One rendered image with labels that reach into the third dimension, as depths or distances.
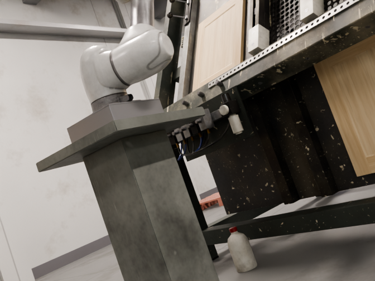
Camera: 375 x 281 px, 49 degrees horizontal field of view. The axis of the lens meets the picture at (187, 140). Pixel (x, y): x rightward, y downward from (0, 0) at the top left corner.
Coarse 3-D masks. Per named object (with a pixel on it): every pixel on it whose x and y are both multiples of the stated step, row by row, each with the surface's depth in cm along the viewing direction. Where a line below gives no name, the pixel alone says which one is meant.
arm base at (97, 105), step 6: (108, 96) 159; (114, 96) 160; (120, 96) 160; (126, 96) 158; (132, 96) 159; (96, 102) 160; (102, 102) 159; (108, 102) 159; (114, 102) 159; (120, 102) 159; (96, 108) 161
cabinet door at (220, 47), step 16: (240, 0) 212; (224, 16) 220; (240, 16) 207; (208, 32) 229; (224, 32) 215; (240, 32) 202; (208, 48) 223; (224, 48) 210; (240, 48) 198; (208, 64) 218; (224, 64) 205; (208, 80) 212
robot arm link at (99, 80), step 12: (96, 48) 162; (108, 48) 165; (84, 60) 161; (96, 60) 159; (108, 60) 158; (84, 72) 162; (96, 72) 159; (108, 72) 158; (84, 84) 163; (96, 84) 160; (108, 84) 159; (120, 84) 160; (96, 96) 160
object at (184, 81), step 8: (192, 8) 250; (192, 16) 248; (192, 24) 246; (192, 32) 244; (184, 40) 244; (192, 40) 242; (184, 48) 241; (192, 48) 241; (184, 56) 238; (184, 64) 235; (184, 72) 232; (184, 80) 230; (184, 88) 228; (184, 96) 226
